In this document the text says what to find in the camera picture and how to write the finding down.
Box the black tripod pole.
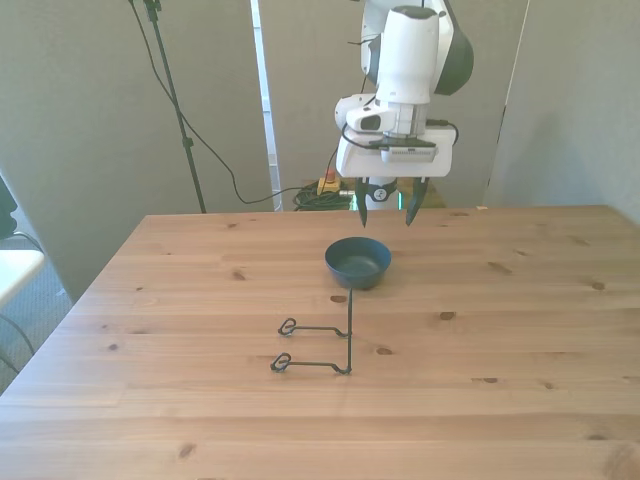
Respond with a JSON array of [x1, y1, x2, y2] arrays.
[[127, 0, 209, 215]]

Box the white side table top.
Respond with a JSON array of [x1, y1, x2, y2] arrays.
[[0, 248, 46, 307]]

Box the black tripod camera cable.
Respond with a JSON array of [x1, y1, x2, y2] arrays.
[[128, 0, 301, 205]]

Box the black wire bowl rack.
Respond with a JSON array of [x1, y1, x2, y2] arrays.
[[269, 288, 355, 376]]

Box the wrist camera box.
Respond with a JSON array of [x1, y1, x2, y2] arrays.
[[369, 138, 441, 165]]

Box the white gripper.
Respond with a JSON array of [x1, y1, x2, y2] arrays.
[[335, 124, 459, 230]]

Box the yellow emergency stop box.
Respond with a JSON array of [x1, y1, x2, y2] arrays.
[[317, 169, 342, 196]]

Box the white slotted upright post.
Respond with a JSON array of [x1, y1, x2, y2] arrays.
[[249, 0, 284, 212]]

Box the coiled green black cables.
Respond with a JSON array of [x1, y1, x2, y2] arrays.
[[292, 182, 359, 211]]

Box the blue bowl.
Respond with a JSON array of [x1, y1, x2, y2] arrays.
[[323, 236, 393, 291]]

